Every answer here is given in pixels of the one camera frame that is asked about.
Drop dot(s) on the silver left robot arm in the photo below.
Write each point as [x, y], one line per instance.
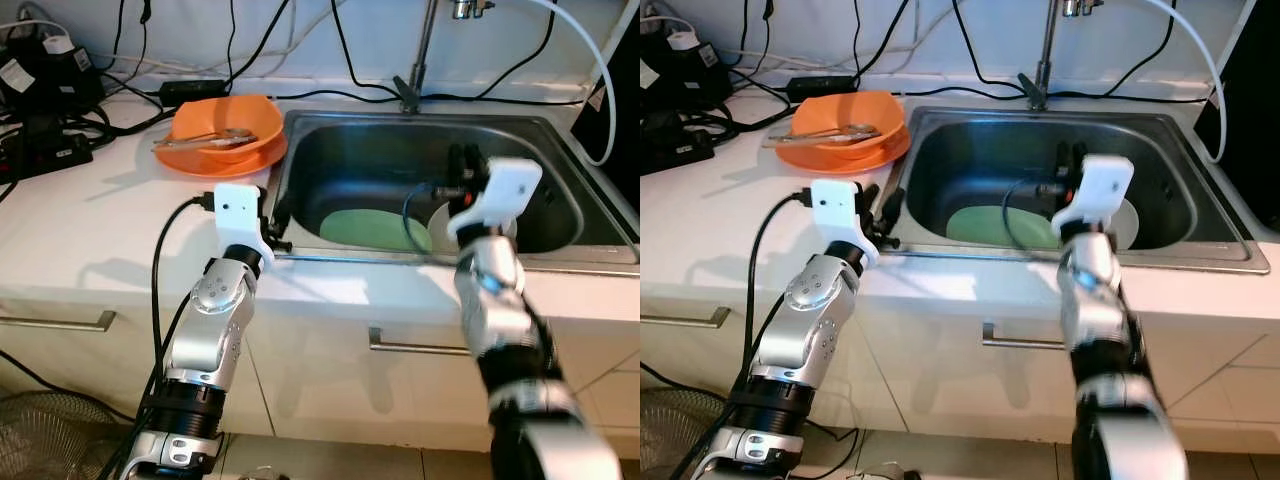
[215, 310]
[825, 310]

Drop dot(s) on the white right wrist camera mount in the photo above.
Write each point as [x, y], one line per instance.
[1105, 185]
[510, 185]

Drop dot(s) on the small black adapter brick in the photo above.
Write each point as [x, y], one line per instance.
[820, 87]
[195, 92]

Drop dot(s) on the grey floor fan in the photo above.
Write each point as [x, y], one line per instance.
[680, 440]
[50, 440]

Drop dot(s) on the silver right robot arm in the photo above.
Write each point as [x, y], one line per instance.
[1090, 300]
[495, 300]

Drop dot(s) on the large black power adapter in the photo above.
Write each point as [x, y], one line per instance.
[690, 70]
[50, 80]

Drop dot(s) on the black power strip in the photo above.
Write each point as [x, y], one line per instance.
[675, 150]
[50, 155]

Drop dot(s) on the white kitchen cabinet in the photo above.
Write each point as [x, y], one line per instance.
[930, 370]
[320, 370]

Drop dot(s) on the orange bowl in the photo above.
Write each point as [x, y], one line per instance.
[250, 115]
[870, 110]

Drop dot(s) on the white bowl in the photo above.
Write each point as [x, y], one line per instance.
[1125, 225]
[440, 225]

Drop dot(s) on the green plate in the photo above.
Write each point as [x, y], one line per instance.
[1000, 228]
[370, 230]

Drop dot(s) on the chrome faucet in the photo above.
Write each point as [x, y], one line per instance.
[1043, 60]
[420, 60]

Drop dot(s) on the metal spoon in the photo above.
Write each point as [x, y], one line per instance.
[235, 133]
[862, 130]

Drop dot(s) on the orange plate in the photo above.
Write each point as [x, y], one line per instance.
[850, 165]
[230, 170]

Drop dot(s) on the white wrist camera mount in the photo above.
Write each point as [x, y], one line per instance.
[1105, 185]
[840, 208]
[238, 210]
[510, 185]

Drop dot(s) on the metal utensil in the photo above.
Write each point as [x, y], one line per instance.
[815, 141]
[200, 145]

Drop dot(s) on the stainless steel sink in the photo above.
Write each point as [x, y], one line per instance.
[380, 160]
[1000, 150]

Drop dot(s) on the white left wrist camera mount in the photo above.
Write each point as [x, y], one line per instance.
[840, 208]
[238, 210]

